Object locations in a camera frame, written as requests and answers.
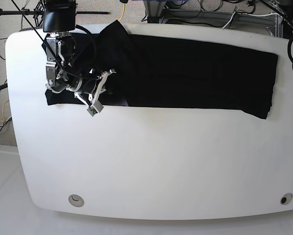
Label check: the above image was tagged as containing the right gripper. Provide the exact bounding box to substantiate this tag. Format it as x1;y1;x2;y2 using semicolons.
66;69;116;106

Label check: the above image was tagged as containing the black T-shirt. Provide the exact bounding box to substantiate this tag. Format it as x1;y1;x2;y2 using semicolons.
41;20;279;120

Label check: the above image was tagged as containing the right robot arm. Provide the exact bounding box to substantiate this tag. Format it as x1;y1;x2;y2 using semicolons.
42;0;121;113

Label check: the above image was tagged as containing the right table grommet hole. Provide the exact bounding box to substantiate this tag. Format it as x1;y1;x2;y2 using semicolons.
280;193;293;205

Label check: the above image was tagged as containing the table grommet hole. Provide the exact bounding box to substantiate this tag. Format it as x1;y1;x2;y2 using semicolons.
68;194;84;208
280;193;293;205

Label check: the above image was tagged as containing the black tripod pole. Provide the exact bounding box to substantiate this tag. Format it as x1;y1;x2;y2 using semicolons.
0;10;110;16

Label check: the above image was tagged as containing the left table grommet hole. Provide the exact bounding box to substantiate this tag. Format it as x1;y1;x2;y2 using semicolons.
68;194;84;208

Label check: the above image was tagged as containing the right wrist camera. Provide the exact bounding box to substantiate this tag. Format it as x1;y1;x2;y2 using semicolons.
87;101;103;117

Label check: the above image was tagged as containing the grey aluminium frame stand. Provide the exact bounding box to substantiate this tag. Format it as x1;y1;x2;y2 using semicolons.
142;0;284;38

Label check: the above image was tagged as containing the white cable at top right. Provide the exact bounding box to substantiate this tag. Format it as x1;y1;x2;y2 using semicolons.
222;9;277;29

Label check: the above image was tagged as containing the yellow cable at left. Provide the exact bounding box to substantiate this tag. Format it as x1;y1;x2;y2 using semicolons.
0;100;12;127

